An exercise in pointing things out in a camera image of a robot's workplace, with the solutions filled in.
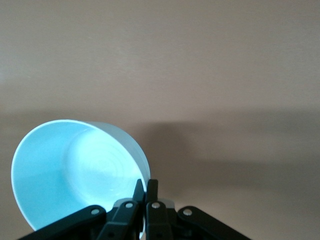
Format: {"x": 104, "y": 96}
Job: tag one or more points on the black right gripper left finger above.
{"x": 117, "y": 220}

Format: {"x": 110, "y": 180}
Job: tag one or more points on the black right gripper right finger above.
{"x": 156, "y": 222}

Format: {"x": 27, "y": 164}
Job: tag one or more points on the light blue bowl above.
{"x": 62, "y": 162}

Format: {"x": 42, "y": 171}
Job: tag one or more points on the brown table cover sheet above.
{"x": 200, "y": 62}

